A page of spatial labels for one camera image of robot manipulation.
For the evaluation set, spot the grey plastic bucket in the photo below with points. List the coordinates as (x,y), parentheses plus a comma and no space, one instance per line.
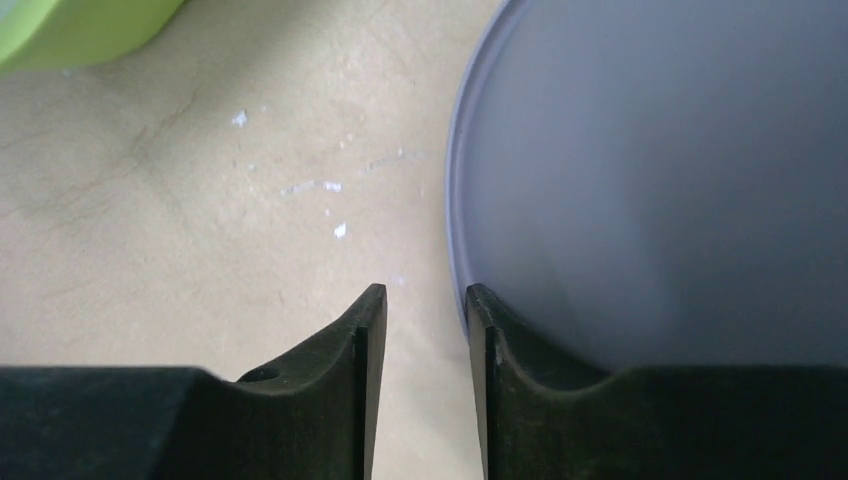
(658,182)

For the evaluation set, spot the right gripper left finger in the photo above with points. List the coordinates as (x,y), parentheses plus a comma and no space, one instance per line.
(310,413)

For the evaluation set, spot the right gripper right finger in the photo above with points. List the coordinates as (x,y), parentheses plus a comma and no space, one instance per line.
(543,414)

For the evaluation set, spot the green plastic tray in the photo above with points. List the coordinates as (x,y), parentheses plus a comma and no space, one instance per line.
(62,34)

